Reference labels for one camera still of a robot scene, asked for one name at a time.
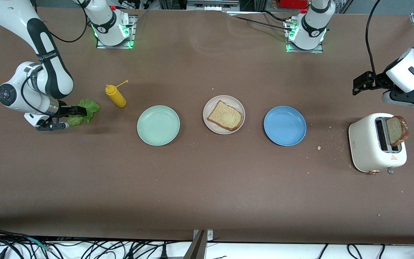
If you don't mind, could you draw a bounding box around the green lettuce leaf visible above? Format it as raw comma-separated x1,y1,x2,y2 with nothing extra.
66,99,100,126

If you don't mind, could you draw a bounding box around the yellow mustard squeeze bottle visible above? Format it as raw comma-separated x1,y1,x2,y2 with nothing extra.
105,79,129,108

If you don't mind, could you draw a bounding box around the brown bread slice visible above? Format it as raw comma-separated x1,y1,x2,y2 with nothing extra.
386,115,410,147
207,100,243,131

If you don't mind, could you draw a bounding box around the mint green plate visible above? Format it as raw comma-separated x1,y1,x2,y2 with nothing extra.
137,105,181,146

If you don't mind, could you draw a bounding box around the blue plate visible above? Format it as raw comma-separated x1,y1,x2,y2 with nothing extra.
263,106,307,146

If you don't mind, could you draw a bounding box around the beige plate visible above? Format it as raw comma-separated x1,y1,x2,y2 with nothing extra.
203,95,246,135

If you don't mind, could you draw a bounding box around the white toaster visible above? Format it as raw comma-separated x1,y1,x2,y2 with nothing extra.
348,113,408,175

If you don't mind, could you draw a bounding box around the red background object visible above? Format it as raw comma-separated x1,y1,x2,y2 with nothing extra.
278,0,309,9

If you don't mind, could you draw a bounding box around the silver background box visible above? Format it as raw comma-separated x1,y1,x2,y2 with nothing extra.
187,0,240,11

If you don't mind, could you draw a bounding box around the grey metal strut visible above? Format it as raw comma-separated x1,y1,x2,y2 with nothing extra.
183,230,208,259

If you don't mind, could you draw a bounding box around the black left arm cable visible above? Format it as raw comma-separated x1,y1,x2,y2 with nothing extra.
365,0,386,74

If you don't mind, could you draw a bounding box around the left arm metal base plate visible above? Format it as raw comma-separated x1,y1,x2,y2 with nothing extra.
284,20,325,54

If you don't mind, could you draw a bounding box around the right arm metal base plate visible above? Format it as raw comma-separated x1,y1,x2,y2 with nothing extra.
96,14,136,49

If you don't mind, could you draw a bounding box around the black base cable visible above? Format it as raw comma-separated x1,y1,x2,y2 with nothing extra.
262,10,294,23
229,14,291,31

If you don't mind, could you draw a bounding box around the teal floor cable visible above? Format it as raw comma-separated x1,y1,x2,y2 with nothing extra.
27,236,51,251

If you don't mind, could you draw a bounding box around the black floor cable loop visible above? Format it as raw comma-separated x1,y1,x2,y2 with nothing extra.
347,244,364,259

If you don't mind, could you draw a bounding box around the black floor cable tangle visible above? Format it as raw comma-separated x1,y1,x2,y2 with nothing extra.
0,227,179,259

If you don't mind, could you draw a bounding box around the silver metal bracket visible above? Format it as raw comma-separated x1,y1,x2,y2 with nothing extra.
193,229,214,241

